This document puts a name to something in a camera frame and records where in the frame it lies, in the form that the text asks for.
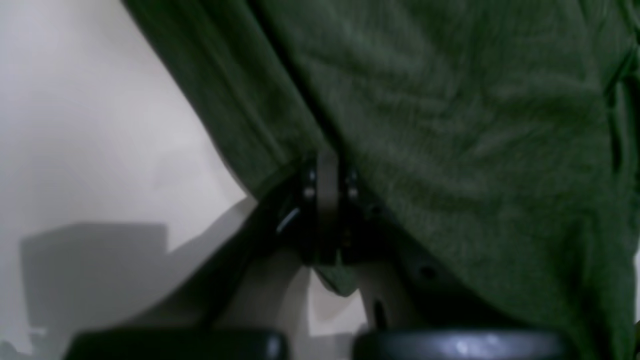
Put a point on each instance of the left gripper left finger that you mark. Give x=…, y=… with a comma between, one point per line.
x=228, y=308

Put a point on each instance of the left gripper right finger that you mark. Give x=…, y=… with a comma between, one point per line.
x=416, y=307

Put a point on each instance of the dark green t-shirt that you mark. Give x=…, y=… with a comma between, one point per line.
x=503, y=134

